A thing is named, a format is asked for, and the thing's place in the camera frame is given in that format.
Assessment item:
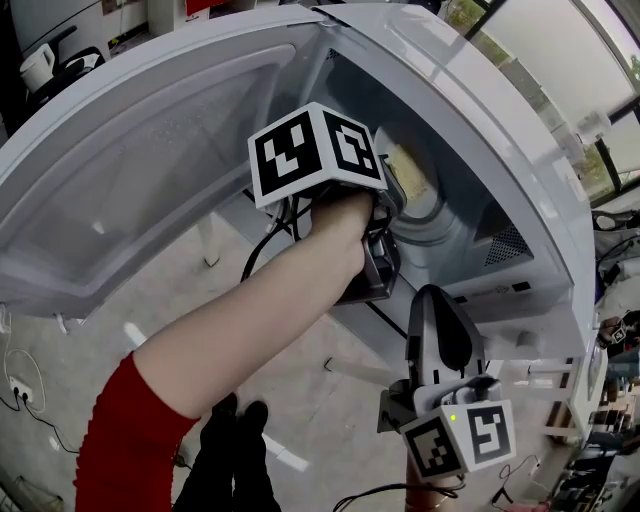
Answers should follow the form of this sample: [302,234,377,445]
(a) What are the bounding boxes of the person's left black shoe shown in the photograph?
[212,392,240,422]

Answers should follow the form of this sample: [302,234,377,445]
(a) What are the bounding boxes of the white microwave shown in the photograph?
[0,0,597,361]

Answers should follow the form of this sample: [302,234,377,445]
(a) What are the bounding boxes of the white cable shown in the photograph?
[0,319,49,416]

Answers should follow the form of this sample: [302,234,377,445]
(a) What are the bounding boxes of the person's black shoe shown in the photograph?
[239,399,270,432]
[212,392,240,422]

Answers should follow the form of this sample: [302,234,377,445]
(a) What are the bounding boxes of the thin wrist bracelet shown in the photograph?
[405,494,454,510]

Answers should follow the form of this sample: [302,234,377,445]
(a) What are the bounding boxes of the person's right forearm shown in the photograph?
[404,474,466,512]

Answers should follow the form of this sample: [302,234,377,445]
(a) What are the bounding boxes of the person's left forearm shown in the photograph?
[132,224,361,420]

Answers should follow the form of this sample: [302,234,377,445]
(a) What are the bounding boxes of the white power strip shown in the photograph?
[8,377,34,405]

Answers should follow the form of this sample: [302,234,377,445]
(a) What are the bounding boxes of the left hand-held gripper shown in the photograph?
[248,102,408,305]

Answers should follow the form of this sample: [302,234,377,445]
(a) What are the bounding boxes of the white electric kettle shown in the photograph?
[19,43,56,94]

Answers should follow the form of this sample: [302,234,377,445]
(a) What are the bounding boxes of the person's black trousers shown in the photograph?
[172,414,281,512]

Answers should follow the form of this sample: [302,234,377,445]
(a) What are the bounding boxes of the person's left hand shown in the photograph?
[309,191,375,281]

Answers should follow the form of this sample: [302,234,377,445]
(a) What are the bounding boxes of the person's red top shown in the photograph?
[73,352,201,512]

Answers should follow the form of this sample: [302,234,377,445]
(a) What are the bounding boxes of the white refrigerator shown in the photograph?
[9,0,149,59]

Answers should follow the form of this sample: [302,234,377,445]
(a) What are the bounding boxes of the person's right black shoe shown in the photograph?
[239,399,270,432]

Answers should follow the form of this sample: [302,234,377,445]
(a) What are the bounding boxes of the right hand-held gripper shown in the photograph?
[377,284,518,484]

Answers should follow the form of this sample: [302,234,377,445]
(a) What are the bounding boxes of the black cable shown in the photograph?
[0,394,81,456]

